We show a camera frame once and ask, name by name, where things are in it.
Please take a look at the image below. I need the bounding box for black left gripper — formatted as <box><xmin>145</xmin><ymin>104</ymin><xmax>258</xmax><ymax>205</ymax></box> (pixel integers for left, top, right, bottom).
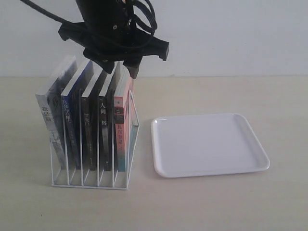
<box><xmin>58</xmin><ymin>23</ymin><xmax>169</xmax><ymax>79</ymax></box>

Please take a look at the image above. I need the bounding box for pink teal book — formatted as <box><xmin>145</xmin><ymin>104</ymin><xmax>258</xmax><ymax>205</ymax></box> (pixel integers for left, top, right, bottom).
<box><xmin>114</xmin><ymin>62</ymin><xmax>134</xmax><ymax>172</ymax></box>

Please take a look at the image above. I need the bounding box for blue moon cover book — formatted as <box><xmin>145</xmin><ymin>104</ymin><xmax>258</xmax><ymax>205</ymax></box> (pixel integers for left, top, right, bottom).
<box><xmin>61</xmin><ymin>59</ymin><xmax>93</xmax><ymax>169</ymax></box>

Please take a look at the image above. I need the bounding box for black white-title book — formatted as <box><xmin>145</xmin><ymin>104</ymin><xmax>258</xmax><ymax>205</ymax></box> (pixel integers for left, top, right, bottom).
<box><xmin>98</xmin><ymin>71</ymin><xmax>115</xmax><ymax>171</ymax></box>

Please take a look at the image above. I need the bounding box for black brown spine book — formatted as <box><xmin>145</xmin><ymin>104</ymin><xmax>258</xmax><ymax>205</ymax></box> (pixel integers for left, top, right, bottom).
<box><xmin>81</xmin><ymin>67</ymin><xmax>105</xmax><ymax>170</ymax></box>

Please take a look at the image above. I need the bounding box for grey white cat book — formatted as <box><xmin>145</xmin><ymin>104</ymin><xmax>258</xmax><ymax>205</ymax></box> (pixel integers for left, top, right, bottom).
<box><xmin>35</xmin><ymin>55</ymin><xmax>77</xmax><ymax>169</ymax></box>

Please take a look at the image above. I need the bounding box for white plastic tray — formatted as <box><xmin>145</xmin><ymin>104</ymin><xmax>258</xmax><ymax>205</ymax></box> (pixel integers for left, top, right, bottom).
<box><xmin>151</xmin><ymin>113</ymin><xmax>270</xmax><ymax>178</ymax></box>

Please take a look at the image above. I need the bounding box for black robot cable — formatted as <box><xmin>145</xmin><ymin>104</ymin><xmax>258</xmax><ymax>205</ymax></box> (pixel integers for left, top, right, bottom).
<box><xmin>20</xmin><ymin>0</ymin><xmax>158</xmax><ymax>52</ymax></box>

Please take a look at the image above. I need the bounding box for white wire book rack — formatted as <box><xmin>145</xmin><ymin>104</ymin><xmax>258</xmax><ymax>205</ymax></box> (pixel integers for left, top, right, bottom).
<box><xmin>50</xmin><ymin>91</ymin><xmax>140</xmax><ymax>190</ymax></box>

